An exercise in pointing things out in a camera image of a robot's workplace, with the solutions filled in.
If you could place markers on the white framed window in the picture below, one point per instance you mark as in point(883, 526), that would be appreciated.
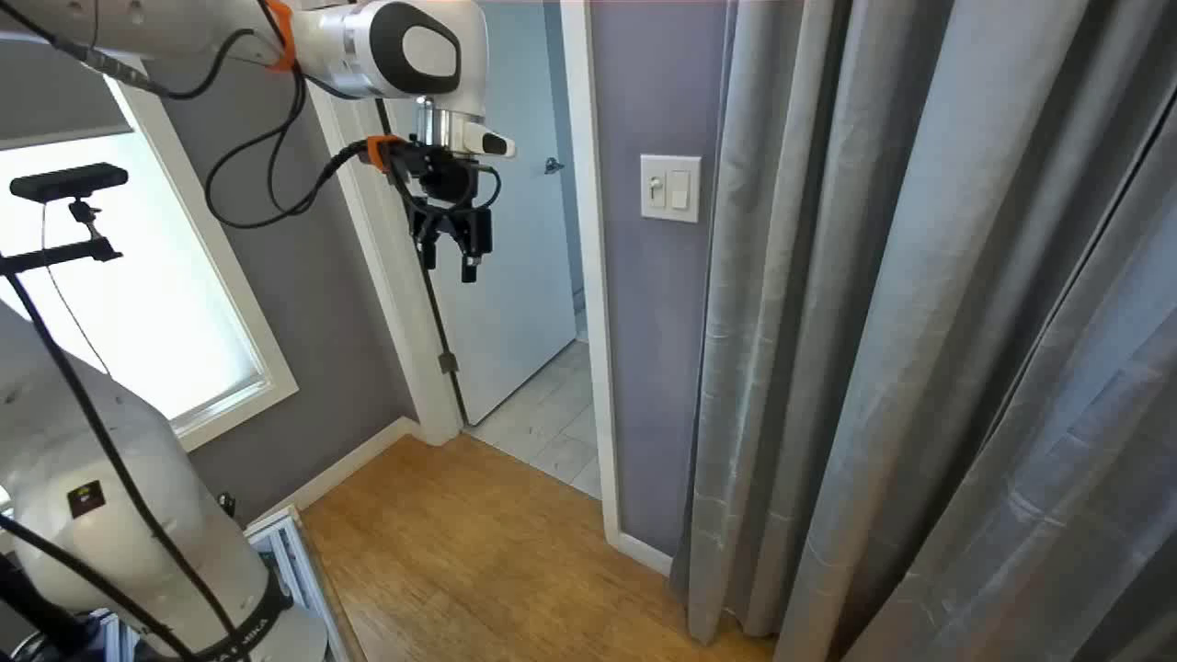
point(172, 316)

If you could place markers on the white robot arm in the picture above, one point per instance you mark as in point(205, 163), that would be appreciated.
point(105, 505)

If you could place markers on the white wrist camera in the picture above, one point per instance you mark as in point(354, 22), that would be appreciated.
point(463, 133)

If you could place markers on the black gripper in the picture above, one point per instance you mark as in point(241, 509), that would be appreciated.
point(443, 198)

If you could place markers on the white wall switch plate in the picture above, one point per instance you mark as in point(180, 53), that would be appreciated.
point(670, 185)

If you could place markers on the grey curtain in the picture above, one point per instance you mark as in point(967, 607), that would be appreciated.
point(941, 381)

